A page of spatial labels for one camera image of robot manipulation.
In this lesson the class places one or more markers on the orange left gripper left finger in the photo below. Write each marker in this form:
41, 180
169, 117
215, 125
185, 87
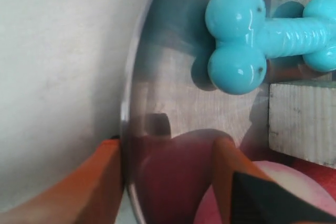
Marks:
90, 194

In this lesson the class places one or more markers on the turquoise rubber bone toy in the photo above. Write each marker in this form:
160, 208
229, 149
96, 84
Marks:
246, 39

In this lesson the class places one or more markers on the small wooden block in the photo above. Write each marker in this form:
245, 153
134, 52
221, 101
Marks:
302, 120

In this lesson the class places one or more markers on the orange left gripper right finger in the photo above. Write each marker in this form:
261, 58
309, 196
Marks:
245, 194

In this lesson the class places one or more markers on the pink peach fruit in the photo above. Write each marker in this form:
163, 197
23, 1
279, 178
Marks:
311, 182

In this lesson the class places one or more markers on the round silver metal plate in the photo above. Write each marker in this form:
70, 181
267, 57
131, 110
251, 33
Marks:
171, 113

